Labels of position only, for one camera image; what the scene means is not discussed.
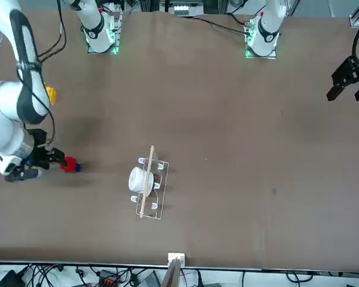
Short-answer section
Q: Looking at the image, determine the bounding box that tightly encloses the dark grey wrist camera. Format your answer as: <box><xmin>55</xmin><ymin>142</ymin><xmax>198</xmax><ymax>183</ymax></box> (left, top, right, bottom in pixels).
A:
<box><xmin>4</xmin><ymin>167</ymin><xmax>43</xmax><ymax>183</ymax></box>

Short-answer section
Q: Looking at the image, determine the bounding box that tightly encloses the aluminium frame post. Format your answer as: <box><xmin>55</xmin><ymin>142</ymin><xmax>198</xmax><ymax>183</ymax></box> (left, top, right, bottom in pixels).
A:
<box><xmin>161</xmin><ymin>252</ymin><xmax>187</xmax><ymax>287</ymax></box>

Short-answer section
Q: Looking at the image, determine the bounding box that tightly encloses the yellow toy brick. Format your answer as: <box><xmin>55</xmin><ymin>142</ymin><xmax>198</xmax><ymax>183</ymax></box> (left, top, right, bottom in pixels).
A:
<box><xmin>44</xmin><ymin>86</ymin><xmax>57</xmax><ymax>106</ymax></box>

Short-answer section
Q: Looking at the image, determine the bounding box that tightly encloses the white cup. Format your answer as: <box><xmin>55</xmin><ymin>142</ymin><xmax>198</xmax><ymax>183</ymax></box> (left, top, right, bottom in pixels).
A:
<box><xmin>127</xmin><ymin>166</ymin><xmax>155</xmax><ymax>197</ymax></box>

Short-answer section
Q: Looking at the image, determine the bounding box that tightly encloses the white wire cup rack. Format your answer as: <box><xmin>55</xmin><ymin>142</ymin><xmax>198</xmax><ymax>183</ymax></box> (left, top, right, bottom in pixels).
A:
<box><xmin>128</xmin><ymin>145</ymin><xmax>171</xmax><ymax>220</ymax></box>

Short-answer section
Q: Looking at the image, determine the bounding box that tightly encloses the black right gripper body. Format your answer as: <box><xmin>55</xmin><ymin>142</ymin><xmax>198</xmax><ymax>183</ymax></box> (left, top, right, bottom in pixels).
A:
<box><xmin>24</xmin><ymin>128</ymin><xmax>54</xmax><ymax>170</ymax></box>

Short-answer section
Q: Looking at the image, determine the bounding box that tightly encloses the red wooden cube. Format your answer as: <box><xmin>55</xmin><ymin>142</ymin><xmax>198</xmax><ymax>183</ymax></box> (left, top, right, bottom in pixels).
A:
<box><xmin>60</xmin><ymin>155</ymin><xmax>78</xmax><ymax>173</ymax></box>

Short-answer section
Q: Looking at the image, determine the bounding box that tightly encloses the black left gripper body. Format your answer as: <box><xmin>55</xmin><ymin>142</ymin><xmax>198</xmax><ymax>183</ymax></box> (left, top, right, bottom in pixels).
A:
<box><xmin>331</xmin><ymin>55</ymin><xmax>359</xmax><ymax>87</ymax></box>

